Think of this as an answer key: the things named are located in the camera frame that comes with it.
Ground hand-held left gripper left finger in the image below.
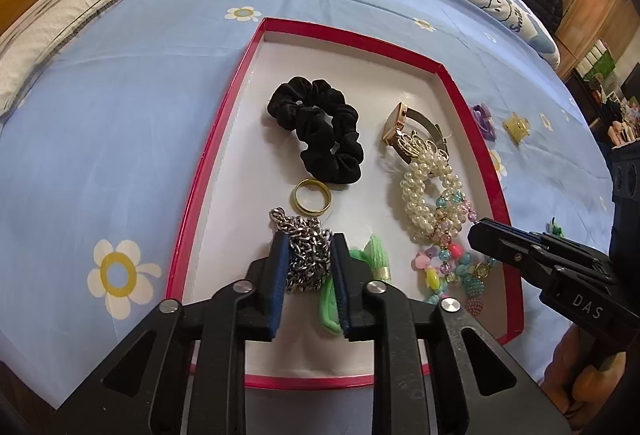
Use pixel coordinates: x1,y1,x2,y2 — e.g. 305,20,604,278
50,231,292,435

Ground colourful candy bead bracelet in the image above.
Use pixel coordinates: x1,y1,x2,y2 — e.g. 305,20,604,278
412,240,499,317

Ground green boxes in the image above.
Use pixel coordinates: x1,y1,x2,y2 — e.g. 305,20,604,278
574,39,617,82

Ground yellow hair claw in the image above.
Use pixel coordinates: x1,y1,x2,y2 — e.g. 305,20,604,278
501,112,532,146

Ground black scrunchie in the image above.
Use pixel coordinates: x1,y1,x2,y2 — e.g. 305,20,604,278
266,76,364,186

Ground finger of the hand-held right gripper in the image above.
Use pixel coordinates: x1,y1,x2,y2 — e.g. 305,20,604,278
491,218,614,267
466,216,614,289

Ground purple hair tie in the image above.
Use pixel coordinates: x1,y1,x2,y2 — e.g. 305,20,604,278
469,102,497,142

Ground person's right hand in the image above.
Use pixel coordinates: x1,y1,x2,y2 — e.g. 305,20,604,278
539,326,640,435

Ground rose gold wrist watch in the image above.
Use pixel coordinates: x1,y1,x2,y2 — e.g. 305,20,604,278
382,102,449,164

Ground wooden wardrobe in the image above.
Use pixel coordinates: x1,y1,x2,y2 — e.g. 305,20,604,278
551,0,627,82

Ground gold ring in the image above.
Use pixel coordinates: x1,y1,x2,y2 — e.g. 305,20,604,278
292,178,334,216

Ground silver chain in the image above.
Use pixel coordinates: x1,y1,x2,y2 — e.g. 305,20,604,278
269,207,334,295

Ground pastel crystal bead bracelet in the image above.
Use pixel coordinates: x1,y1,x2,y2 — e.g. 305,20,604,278
434,196,476,277

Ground light green hair tie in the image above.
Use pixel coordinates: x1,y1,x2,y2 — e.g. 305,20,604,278
318,235,392,336

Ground blue flowered bed sheet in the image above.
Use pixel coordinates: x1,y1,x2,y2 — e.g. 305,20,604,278
0,0,615,412

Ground pearl bracelet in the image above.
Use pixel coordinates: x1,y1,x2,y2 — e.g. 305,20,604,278
399,131,464,244

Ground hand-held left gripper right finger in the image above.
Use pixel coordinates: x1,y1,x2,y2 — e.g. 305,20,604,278
330,232,574,435

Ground shallow red cardboard box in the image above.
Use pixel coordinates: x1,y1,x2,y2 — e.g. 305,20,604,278
166,17,525,391

